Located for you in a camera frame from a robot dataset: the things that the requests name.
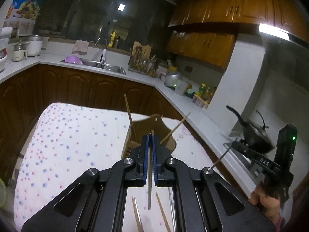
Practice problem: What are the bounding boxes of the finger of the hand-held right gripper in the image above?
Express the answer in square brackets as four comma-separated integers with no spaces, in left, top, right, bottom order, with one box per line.
[231,140,253,161]

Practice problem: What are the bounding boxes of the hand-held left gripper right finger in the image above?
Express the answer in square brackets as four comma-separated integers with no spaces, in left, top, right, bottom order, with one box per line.
[151,135,276,232]

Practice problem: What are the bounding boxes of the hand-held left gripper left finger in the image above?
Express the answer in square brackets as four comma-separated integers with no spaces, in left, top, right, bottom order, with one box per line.
[21,135,149,232]

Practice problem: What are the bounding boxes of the wooden utensil holder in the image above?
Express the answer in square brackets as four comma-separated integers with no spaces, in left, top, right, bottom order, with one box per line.
[122,115,177,161]

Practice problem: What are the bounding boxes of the person's right hand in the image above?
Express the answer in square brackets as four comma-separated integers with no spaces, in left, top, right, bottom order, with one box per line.
[249,186,282,217]

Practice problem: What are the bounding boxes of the black wok with lid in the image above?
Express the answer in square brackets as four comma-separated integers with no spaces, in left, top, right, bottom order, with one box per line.
[226,105,276,154]

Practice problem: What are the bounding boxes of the clear plastic pitcher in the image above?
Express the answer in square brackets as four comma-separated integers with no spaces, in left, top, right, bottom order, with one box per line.
[174,80,188,96]

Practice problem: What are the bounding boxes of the metal cooking pot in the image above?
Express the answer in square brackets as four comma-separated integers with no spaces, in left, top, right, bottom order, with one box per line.
[164,71,183,87]

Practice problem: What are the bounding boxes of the knife block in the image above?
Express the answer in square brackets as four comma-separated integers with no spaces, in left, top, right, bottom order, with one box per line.
[147,60,160,78]

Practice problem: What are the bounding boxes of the steel kitchen sink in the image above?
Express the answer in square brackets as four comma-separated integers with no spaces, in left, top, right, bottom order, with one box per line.
[60,57,126,75]

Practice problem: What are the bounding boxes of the wooden base cabinets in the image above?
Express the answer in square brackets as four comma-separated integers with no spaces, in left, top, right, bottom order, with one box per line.
[0,64,189,182]

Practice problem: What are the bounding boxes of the wooden cutlery rack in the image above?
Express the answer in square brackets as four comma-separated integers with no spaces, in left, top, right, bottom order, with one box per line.
[128,41,156,74]

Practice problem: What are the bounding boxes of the range hood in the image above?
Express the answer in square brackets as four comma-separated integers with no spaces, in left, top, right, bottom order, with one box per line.
[258,23,309,51]

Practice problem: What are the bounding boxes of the purple plastic basin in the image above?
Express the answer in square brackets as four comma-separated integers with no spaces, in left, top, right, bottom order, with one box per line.
[65,55,84,65]

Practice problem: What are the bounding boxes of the pink hanging towel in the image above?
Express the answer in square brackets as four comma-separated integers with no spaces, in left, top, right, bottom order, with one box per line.
[72,40,90,56]

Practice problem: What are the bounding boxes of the green rim bowl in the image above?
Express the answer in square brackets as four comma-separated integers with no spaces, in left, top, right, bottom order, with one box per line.
[0,177,6,208]

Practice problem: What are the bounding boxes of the silver lidded cooker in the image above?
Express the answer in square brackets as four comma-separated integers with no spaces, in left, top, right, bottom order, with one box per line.
[27,35,43,57]

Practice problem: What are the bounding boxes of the dark kitchen window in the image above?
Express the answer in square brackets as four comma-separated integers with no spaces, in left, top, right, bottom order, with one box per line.
[36,0,177,51]

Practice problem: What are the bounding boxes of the white electric pot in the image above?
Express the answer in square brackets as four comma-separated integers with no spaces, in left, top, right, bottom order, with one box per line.
[13,42,29,62]

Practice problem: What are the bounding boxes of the white rice cooker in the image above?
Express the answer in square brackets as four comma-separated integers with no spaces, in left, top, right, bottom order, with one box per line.
[0,41,8,73]

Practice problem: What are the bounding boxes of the wooden wall cabinet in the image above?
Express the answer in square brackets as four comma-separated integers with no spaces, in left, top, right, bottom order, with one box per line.
[166,30,238,69]
[168,0,309,41]

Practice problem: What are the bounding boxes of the fruit wall poster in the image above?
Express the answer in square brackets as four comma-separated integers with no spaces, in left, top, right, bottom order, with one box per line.
[2,0,52,33]

